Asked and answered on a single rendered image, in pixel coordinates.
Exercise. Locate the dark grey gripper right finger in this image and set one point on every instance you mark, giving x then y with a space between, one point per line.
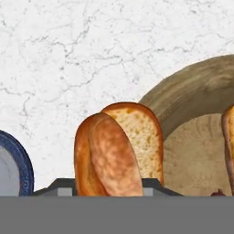
154 186

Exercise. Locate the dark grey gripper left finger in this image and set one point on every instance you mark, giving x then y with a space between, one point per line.
61 186

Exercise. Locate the golden brown split bun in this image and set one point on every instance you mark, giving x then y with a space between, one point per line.
119 152

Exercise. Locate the blue rimmed grey plate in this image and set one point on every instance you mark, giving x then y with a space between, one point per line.
13 166

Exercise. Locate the dark red sausage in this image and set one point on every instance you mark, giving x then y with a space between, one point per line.
218 193

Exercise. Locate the brown wooden bowl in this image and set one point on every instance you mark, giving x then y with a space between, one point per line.
195 122

